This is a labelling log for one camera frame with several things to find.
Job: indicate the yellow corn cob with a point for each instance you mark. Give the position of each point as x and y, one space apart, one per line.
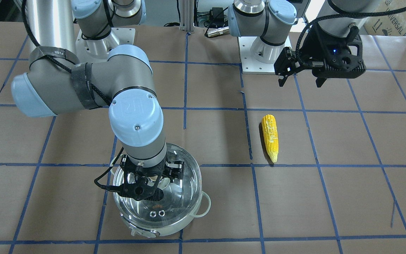
271 137

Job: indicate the aluminium frame post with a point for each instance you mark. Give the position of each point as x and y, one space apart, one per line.
187 9

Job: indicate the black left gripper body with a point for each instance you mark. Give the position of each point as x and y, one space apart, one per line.
315 46

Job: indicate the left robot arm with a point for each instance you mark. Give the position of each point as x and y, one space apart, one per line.
272 20

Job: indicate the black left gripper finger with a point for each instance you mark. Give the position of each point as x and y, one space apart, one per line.
286 65

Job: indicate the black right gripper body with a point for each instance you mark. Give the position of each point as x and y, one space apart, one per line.
176 168

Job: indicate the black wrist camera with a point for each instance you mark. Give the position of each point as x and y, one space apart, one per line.
141 190

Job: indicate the brown paper table mat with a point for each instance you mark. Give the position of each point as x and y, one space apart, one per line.
338 186

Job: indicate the cardboard box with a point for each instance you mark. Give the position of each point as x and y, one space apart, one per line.
392 25

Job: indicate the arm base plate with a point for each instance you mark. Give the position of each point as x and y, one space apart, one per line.
97 50
258 57

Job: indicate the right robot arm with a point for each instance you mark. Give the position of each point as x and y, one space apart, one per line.
77 63

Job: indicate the glass pot lid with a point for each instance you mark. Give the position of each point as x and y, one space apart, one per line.
166 202

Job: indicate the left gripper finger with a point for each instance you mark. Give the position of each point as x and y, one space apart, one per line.
320 81

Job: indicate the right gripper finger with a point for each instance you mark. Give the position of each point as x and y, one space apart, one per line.
174 170
129 170

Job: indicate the pale green cooking pot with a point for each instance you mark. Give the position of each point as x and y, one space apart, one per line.
204 209

